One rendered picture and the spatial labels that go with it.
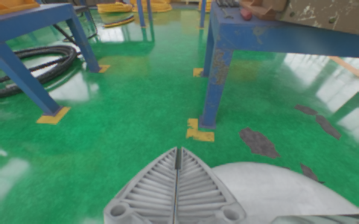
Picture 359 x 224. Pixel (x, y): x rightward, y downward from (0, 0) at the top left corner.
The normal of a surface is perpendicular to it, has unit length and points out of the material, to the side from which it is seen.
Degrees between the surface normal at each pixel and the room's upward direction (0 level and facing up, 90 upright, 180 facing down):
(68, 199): 0
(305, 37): 90
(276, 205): 0
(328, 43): 90
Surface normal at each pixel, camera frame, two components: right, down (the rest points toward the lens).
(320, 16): -0.72, 0.50
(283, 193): -0.04, 0.40
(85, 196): -0.01, -0.70
